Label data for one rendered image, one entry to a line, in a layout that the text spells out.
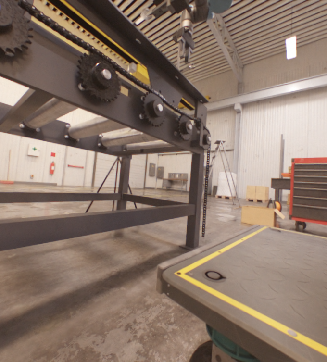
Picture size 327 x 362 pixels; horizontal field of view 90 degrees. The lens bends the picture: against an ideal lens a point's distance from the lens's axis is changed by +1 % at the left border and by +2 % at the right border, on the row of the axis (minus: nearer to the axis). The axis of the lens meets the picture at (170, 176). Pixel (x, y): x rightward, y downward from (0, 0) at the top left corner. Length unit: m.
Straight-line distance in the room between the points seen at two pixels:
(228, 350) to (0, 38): 0.82
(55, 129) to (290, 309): 1.68
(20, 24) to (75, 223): 0.60
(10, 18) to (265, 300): 0.80
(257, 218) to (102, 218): 2.30
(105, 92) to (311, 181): 2.40
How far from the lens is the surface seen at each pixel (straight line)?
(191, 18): 1.37
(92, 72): 0.74
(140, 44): 1.06
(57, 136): 1.69
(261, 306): 0.32
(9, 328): 0.84
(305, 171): 2.62
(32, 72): 0.72
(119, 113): 0.83
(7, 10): 0.69
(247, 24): 11.40
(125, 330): 0.74
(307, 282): 0.43
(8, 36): 0.69
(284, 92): 11.28
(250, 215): 2.75
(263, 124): 11.41
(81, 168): 10.54
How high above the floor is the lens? 0.48
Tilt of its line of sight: 3 degrees up
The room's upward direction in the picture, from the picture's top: 5 degrees clockwise
